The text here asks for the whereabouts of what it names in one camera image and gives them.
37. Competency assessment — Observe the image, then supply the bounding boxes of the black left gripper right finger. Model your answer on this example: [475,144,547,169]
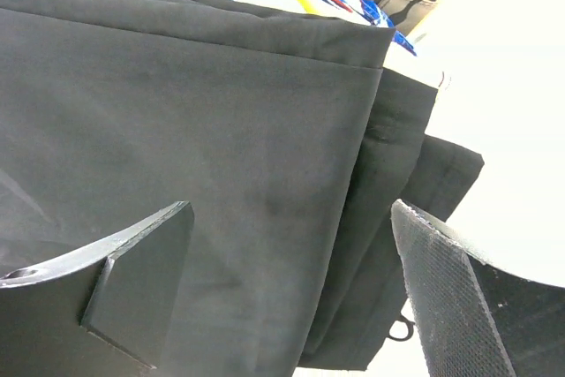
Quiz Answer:
[391,200,564,376]

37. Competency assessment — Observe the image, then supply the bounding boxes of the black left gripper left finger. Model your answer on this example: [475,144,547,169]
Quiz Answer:
[1,201,194,377]

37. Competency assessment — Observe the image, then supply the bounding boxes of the black trousers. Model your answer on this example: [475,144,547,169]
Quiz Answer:
[1,0,484,376]

